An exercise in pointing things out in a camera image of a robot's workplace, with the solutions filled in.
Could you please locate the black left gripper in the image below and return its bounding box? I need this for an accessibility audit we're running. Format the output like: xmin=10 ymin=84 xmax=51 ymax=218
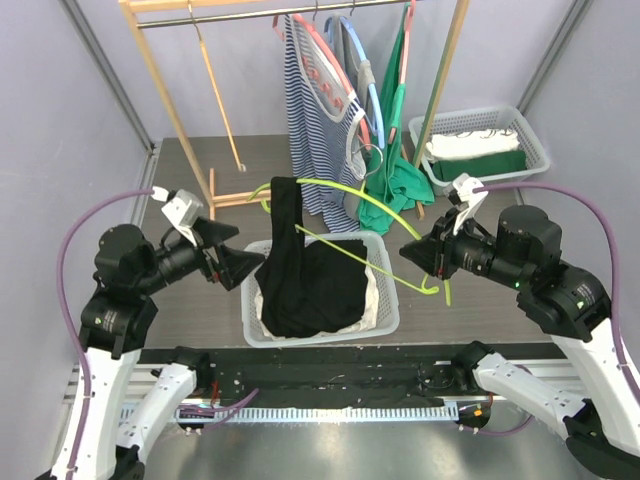
xmin=137 ymin=214 xmax=265 ymax=293

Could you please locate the lime green hanger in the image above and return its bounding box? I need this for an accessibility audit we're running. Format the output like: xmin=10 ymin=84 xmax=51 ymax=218
xmin=248 ymin=177 xmax=454 ymax=307

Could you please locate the yellow velvet hanger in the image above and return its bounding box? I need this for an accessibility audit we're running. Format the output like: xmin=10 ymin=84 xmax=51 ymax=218
xmin=187 ymin=1 xmax=247 ymax=173

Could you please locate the black tank top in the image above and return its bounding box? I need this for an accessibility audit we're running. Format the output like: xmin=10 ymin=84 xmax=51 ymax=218
xmin=255 ymin=177 xmax=367 ymax=338

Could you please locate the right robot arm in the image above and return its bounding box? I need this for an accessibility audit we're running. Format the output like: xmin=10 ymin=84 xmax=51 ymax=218
xmin=400 ymin=205 xmax=639 ymax=479

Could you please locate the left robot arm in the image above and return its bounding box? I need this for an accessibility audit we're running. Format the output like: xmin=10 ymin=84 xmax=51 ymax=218
xmin=42 ymin=217 xmax=265 ymax=479

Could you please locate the green tank top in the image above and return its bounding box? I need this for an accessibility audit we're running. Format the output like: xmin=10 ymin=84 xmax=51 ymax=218
xmin=357 ymin=17 xmax=436 ymax=236

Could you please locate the blue hanger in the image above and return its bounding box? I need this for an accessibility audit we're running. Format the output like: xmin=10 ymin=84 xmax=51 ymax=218
xmin=324 ymin=15 xmax=385 ymax=150

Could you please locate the blue white striped tank top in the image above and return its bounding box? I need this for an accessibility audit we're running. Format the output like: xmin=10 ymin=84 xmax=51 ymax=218
xmin=284 ymin=14 xmax=367 ymax=233

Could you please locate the grey tank top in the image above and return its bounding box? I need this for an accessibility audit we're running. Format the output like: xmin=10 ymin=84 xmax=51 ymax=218
xmin=325 ymin=15 xmax=376 ymax=106

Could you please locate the wooden clothes rack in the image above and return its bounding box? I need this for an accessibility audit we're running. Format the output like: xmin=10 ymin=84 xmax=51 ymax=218
xmin=117 ymin=0 xmax=471 ymax=221

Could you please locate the white perforated front basket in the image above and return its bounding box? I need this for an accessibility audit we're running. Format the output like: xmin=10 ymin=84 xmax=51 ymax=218
xmin=241 ymin=231 xmax=400 ymax=348

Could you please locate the white perforated basket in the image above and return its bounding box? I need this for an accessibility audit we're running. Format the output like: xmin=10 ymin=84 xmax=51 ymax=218
xmin=421 ymin=105 xmax=551 ymax=196
xmin=241 ymin=231 xmax=400 ymax=348

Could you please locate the folded green garment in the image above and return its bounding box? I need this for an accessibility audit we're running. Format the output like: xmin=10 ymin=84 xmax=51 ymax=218
xmin=431 ymin=150 xmax=526 ymax=182

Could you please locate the folded white garment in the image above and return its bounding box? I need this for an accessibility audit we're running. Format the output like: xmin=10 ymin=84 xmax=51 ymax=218
xmin=426 ymin=129 xmax=520 ymax=162

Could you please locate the white perforated back basket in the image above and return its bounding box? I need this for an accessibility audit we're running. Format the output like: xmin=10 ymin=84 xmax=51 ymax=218
xmin=421 ymin=105 xmax=551 ymax=196

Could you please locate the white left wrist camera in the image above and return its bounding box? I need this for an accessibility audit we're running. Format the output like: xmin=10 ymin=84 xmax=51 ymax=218
xmin=151 ymin=186 xmax=204 ymax=246

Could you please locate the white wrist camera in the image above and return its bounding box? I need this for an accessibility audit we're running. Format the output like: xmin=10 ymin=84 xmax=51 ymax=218
xmin=444 ymin=173 xmax=488 ymax=236
xmin=151 ymin=186 xmax=204 ymax=246

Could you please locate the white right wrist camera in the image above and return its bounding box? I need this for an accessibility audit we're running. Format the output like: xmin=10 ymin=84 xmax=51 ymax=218
xmin=444 ymin=173 xmax=488 ymax=236

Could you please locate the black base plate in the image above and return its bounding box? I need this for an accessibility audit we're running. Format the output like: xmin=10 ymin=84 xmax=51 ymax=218
xmin=195 ymin=345 xmax=487 ymax=409

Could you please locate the white slotted cable duct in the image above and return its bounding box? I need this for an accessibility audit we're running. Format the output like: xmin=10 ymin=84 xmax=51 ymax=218
xmin=168 ymin=402 xmax=459 ymax=425

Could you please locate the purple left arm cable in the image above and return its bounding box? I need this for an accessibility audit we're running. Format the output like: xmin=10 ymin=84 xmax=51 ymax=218
xmin=55 ymin=188 xmax=261 ymax=480

